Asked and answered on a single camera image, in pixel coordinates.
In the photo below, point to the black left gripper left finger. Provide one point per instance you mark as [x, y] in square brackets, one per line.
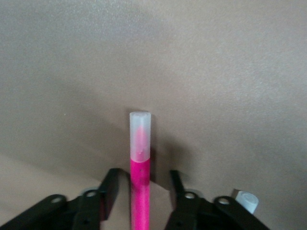
[79, 210]

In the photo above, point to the purple marker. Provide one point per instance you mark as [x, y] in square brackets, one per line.
[248, 201]

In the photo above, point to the pink marker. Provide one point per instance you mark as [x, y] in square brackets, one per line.
[140, 172]

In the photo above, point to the brown table mat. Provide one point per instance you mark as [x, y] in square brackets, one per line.
[153, 60]

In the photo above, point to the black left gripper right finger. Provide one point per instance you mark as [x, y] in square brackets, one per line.
[204, 215]

